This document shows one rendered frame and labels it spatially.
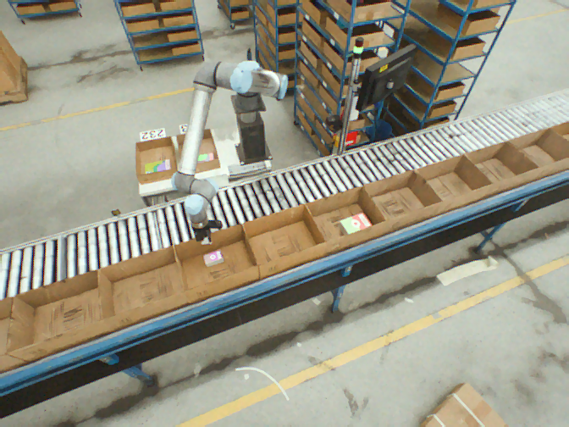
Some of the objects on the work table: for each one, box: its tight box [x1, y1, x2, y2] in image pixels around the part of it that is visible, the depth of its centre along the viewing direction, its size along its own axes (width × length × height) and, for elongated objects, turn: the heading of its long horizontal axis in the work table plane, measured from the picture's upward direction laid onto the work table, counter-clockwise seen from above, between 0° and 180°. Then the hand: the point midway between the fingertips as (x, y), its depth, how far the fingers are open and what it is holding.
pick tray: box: [135, 136, 177, 185], centre depth 254 cm, size 28×38×10 cm
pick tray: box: [175, 128, 221, 174], centre depth 259 cm, size 28×38×10 cm
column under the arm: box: [235, 113, 273, 166], centre depth 253 cm, size 26×26×33 cm
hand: (211, 241), depth 188 cm, fingers closed
